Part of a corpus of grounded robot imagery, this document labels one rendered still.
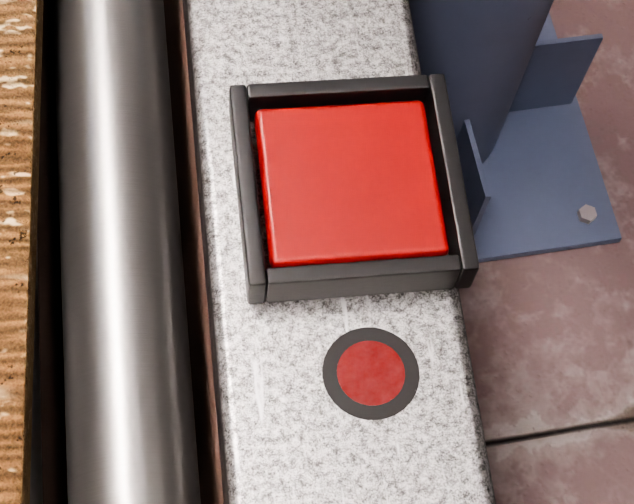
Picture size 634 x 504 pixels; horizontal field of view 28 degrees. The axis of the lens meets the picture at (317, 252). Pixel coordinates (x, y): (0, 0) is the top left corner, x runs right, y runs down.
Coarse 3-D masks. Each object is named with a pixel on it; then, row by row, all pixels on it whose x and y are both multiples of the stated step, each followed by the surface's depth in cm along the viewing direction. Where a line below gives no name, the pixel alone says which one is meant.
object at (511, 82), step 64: (448, 0) 117; (512, 0) 116; (448, 64) 126; (512, 64) 128; (576, 64) 145; (512, 128) 152; (576, 128) 152; (512, 192) 148; (576, 192) 149; (512, 256) 145
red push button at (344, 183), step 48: (288, 144) 43; (336, 144) 43; (384, 144) 43; (288, 192) 42; (336, 192) 42; (384, 192) 42; (432, 192) 42; (288, 240) 41; (336, 240) 41; (384, 240) 41; (432, 240) 42
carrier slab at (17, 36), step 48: (0, 0) 44; (0, 48) 43; (0, 96) 42; (0, 144) 41; (0, 192) 40; (0, 240) 40; (0, 288) 39; (0, 336) 38; (0, 384) 38; (0, 432) 37; (0, 480) 36
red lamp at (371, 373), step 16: (352, 352) 41; (368, 352) 41; (384, 352) 41; (352, 368) 41; (368, 368) 41; (384, 368) 41; (400, 368) 41; (352, 384) 41; (368, 384) 41; (384, 384) 41; (400, 384) 41; (368, 400) 40; (384, 400) 40
